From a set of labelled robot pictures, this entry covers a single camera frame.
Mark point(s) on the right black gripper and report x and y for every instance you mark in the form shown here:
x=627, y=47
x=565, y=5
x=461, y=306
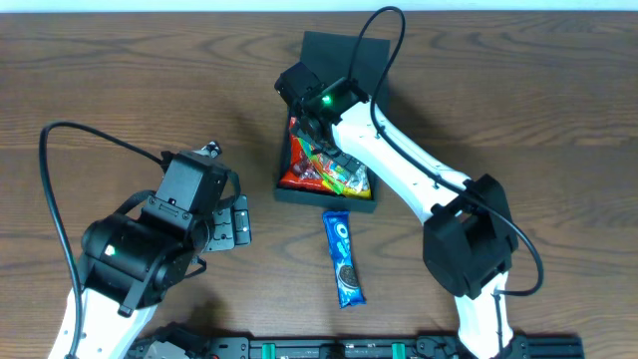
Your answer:
x=319, y=145

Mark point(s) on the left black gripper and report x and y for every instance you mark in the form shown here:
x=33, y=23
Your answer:
x=231, y=225

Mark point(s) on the red Hacks candy bag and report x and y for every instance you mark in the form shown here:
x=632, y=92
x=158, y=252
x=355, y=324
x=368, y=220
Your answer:
x=300, y=173

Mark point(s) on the green Haribo gummy bag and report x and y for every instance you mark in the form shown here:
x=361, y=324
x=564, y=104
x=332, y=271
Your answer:
x=333, y=176

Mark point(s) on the yellow Hacks candy bag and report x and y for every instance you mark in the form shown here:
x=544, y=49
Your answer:
x=358, y=185

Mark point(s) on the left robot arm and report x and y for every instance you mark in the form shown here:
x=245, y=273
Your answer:
x=132, y=257

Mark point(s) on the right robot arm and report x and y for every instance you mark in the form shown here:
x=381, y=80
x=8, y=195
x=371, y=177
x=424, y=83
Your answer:
x=467, y=238

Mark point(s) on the blue Oreo cookie pack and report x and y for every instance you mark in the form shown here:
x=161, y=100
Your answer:
x=338, y=234

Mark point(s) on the dark green open box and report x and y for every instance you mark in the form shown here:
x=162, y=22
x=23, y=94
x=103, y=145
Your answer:
x=328, y=57

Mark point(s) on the black Mars bar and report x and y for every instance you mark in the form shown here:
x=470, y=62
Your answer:
x=212, y=150

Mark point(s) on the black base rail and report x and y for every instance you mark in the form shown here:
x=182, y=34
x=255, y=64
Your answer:
x=174, y=341

